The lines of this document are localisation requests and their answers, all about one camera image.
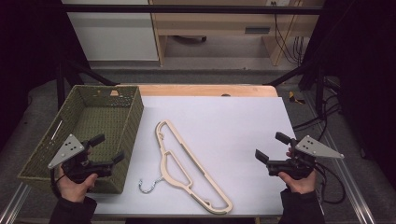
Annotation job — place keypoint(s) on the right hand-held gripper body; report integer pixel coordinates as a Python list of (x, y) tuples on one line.
[(295, 166)]

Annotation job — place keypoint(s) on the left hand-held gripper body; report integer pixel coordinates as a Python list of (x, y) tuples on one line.
[(77, 169)]

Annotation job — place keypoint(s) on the olive green woven basket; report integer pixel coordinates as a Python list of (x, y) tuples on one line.
[(99, 118)]

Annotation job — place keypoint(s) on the person's right hand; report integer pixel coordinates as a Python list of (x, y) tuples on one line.
[(301, 186)]

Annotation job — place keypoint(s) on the person's left hand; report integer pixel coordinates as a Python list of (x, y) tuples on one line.
[(73, 190)]

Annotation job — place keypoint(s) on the white table sheet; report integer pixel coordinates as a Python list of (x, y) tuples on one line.
[(236, 130)]

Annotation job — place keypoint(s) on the yellow and black tool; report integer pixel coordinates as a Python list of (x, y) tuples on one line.
[(292, 98)]

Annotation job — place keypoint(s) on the wooden table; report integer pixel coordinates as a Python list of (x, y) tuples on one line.
[(202, 90)]

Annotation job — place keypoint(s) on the white cabinet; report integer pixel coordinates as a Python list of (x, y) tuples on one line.
[(115, 34)]

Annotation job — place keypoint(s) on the black curtain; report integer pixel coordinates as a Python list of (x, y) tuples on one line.
[(364, 62), (28, 40)]

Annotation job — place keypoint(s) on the light wooden desk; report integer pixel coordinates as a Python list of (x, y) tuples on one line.
[(218, 23)]

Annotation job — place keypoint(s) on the aluminium rail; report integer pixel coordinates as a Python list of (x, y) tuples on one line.
[(348, 183), (14, 205)]

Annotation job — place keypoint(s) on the black frame strut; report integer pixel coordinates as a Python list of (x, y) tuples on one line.
[(81, 71), (299, 73)]

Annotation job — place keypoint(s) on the black horizontal frame bar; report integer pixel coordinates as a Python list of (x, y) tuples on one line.
[(186, 9)]

